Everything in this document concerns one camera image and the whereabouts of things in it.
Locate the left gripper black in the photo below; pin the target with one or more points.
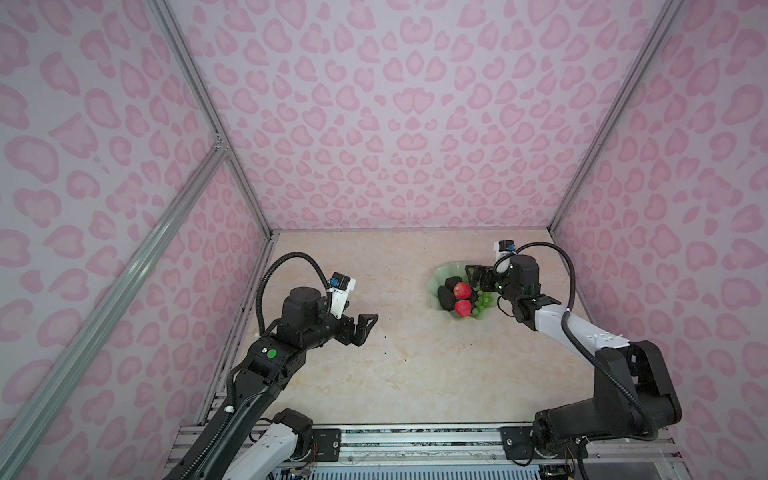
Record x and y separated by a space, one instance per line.
347 335

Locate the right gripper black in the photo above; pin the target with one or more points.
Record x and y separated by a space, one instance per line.
488 272

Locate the red apple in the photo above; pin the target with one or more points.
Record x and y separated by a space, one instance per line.
462 291
463 308

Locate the green grape bunch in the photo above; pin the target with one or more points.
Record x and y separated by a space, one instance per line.
481 309

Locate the dark avocado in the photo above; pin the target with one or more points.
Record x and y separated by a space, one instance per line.
446 298
451 282

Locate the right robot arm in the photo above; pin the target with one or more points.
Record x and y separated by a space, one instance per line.
633 394

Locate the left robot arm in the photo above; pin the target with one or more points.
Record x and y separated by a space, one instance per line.
309 319

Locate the green scalloped fruit bowl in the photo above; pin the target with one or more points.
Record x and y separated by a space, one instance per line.
438 278

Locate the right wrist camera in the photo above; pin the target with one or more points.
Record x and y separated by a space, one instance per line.
504 248

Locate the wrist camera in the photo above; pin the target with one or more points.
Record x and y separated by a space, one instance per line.
504 248
340 287

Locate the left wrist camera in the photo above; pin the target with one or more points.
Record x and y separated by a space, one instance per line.
340 287

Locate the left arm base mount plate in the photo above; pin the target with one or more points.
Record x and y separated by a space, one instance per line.
317 445

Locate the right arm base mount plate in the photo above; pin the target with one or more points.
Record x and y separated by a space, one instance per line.
519 443

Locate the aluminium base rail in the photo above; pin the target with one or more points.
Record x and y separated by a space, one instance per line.
472 451

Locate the left diagonal aluminium frame bar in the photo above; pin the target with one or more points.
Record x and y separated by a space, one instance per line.
42 409

